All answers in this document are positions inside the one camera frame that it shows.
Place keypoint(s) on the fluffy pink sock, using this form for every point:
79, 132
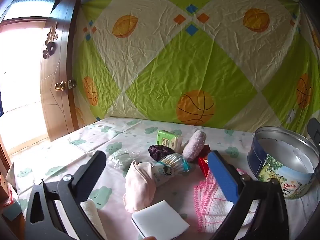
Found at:
194, 146

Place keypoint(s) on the round metal cookie tin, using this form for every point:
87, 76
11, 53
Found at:
277, 153

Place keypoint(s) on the pink edged white knit cloth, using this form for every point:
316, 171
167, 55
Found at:
211, 205

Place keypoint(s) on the green cream sports bedsheet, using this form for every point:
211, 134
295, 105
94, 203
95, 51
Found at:
233, 64

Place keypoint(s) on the brass door knob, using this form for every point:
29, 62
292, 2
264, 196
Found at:
64, 85

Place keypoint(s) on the green tissue pack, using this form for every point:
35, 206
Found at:
170, 140

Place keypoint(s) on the clear plastic wrapper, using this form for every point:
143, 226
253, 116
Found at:
121, 159

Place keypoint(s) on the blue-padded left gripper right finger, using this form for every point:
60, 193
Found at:
270, 220

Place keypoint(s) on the purple velvet scrunchie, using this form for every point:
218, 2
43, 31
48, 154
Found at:
158, 152

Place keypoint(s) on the printed diaper pack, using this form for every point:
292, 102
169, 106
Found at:
168, 167

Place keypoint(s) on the door hanging ornament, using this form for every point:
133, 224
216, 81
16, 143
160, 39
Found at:
50, 42

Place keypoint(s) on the white towel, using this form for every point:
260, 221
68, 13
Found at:
91, 212

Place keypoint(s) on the cloud print table cloth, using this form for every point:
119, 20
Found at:
65, 155

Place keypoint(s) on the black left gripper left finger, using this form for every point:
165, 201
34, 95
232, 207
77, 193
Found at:
43, 220

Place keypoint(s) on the red gold drawstring pouch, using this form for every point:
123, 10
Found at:
203, 160

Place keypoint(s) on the brown wooden door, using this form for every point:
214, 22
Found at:
58, 107

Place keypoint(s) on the white sponge block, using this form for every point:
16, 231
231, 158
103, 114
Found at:
160, 221

